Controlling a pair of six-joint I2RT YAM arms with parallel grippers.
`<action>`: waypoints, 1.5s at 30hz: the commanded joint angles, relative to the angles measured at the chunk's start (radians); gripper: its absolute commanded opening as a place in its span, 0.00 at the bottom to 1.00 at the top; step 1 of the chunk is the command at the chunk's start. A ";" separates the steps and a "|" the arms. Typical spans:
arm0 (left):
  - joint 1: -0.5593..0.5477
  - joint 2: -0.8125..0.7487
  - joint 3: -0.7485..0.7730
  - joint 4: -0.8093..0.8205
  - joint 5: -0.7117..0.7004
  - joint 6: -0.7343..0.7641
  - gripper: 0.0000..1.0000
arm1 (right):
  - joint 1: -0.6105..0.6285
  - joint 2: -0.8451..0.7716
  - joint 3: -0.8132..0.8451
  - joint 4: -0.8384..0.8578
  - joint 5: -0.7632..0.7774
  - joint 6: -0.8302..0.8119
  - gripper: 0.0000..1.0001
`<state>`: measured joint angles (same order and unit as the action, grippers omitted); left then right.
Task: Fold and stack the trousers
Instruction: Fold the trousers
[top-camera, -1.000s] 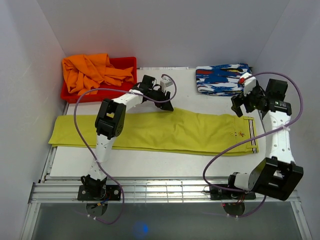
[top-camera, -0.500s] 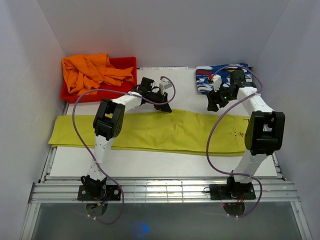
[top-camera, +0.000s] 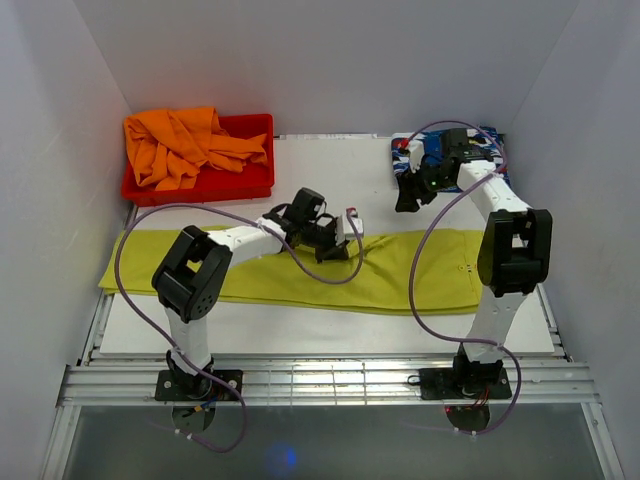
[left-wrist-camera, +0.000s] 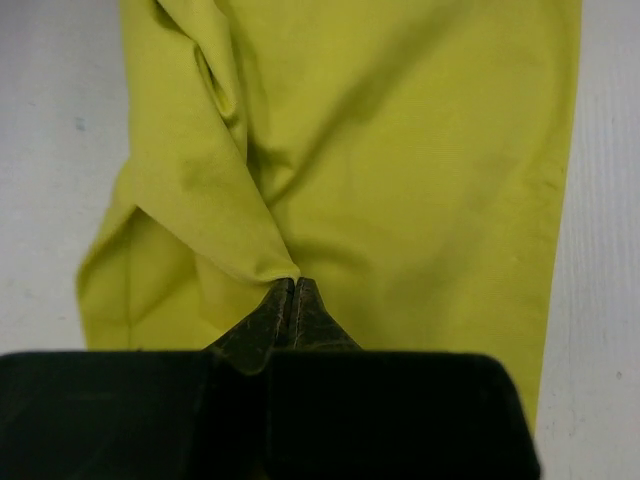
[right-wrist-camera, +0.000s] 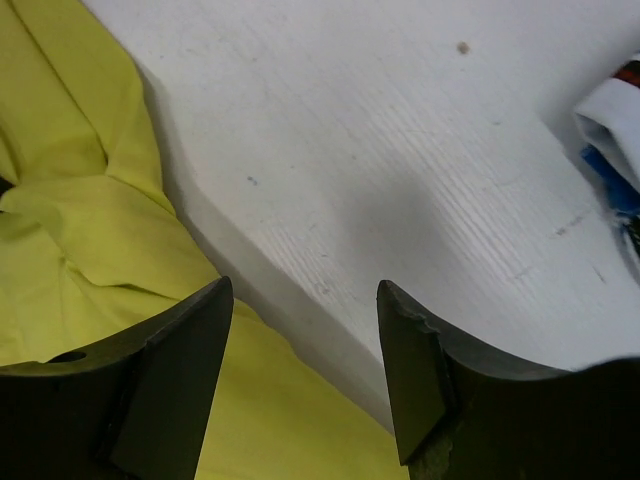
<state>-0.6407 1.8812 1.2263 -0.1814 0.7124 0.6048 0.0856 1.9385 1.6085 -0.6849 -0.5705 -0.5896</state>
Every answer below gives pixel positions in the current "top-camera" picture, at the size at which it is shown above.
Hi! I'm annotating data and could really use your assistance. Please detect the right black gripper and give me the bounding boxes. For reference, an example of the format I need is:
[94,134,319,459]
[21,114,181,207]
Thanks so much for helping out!
[395,158,454,213]

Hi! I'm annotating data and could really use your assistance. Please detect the yellow-green trousers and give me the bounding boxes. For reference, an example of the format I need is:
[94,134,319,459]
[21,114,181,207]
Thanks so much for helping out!
[97,227,489,316]

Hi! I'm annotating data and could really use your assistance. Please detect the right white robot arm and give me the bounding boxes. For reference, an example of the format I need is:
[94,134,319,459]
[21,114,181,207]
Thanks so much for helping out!
[391,124,553,403]

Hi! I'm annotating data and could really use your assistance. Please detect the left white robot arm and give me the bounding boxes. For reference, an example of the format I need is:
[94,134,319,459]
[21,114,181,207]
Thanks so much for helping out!
[152,188,364,400]

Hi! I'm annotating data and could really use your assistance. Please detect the folded blue patterned trousers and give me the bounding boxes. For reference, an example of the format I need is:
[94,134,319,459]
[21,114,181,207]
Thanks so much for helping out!
[391,126,504,203]

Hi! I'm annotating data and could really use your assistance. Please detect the orange trousers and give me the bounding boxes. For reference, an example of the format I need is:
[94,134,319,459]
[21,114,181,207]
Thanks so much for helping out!
[123,107,268,191]

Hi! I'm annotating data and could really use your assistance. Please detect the red plastic bin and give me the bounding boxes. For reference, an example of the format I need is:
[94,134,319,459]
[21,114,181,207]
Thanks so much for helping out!
[121,113,275,207]

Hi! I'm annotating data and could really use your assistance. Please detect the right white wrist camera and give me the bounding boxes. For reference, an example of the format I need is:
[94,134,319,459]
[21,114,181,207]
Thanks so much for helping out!
[397,140,425,173]

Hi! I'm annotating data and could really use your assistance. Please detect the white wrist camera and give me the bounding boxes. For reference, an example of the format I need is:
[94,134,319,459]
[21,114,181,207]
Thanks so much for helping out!
[397,140,425,173]
[335,207,364,245]

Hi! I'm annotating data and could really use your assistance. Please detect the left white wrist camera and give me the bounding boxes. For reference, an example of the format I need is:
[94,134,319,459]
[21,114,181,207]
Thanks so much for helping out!
[335,207,364,245]

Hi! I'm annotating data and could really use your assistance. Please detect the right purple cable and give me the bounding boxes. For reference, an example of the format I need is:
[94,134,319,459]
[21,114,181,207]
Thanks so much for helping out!
[402,119,524,437]

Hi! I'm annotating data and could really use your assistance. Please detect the purple cable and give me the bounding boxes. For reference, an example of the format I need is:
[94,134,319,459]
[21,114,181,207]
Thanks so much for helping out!
[114,202,365,454]
[402,119,524,437]

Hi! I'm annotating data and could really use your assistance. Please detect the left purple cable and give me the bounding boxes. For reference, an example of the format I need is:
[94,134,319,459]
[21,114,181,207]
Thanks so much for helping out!
[114,202,365,454]

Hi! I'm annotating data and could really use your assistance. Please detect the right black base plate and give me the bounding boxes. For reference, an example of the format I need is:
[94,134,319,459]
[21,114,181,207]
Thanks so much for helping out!
[418,367,512,400]

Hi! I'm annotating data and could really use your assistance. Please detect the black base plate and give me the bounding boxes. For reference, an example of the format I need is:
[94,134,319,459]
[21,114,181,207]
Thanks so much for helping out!
[418,367,512,400]
[154,367,245,402]

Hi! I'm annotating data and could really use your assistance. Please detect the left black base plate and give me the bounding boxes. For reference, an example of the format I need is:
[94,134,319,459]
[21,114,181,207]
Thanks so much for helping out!
[154,367,245,402]

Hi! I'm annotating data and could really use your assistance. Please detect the aluminium frame rail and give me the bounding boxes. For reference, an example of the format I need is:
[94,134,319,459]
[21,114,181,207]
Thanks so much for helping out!
[57,357,600,407]

